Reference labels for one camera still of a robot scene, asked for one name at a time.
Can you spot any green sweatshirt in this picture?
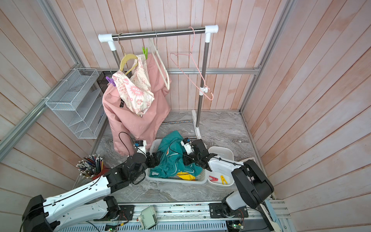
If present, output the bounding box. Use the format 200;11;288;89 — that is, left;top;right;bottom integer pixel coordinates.
149;131;203;178

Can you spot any yellow jacket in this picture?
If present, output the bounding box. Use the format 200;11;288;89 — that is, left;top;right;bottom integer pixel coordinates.
177;172;196;181

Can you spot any pink jacket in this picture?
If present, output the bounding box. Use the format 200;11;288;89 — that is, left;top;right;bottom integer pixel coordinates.
102;54;171;156

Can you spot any red clothespin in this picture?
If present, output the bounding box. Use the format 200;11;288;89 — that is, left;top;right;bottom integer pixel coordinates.
209;176;218;182

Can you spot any yellow clothespin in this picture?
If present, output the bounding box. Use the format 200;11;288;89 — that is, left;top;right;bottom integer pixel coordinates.
220;175;228;185

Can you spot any floral pink white garment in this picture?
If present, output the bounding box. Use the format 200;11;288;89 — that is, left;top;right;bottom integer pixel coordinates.
113;54;155;117

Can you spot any yellow-green plastic hanger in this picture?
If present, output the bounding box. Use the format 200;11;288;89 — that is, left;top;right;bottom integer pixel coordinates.
119;53;139;75

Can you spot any white hanger with metal hook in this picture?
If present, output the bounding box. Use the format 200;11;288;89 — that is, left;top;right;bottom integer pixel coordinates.
149;38;170;90

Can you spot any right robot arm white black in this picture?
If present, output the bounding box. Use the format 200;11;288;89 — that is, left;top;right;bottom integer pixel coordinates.
181;139;274;218

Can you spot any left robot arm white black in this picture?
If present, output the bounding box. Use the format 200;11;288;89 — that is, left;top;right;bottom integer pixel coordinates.
20;153;159;232

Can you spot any white perforated laundry basket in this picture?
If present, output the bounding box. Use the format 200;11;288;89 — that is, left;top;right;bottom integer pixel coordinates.
146;139;207;185

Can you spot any red cup of pencils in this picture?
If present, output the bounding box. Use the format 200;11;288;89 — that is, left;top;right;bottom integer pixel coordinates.
76;154;110;179

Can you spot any white plastic tray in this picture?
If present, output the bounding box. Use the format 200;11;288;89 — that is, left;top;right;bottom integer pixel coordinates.
206;147;235;187

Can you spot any purple clothespin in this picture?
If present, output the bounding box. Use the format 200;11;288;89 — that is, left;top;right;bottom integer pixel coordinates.
105;76;116;87

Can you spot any metal clothes rack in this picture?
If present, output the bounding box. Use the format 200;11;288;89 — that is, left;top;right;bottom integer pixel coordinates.
98;25;219;139

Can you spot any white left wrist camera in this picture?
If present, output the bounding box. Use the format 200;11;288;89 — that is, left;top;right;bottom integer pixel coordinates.
134;140;147;156

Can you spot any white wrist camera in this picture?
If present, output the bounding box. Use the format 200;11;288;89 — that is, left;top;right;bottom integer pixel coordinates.
181;138;194;155
134;140;147;156

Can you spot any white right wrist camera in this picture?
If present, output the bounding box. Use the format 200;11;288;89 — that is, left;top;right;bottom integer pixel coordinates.
181;138;194;155

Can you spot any green-white box on rail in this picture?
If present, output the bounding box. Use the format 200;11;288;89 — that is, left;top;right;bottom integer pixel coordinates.
138;206;158;230

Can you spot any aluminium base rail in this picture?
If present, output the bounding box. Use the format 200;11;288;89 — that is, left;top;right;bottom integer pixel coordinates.
54;197;296;232

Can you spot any dark mesh wall basket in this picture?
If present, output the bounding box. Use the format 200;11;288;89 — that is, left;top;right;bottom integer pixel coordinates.
97;71;113;93

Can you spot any white wire mesh wall shelf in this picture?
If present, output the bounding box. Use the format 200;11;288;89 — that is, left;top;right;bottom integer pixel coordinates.
46;69;106;139

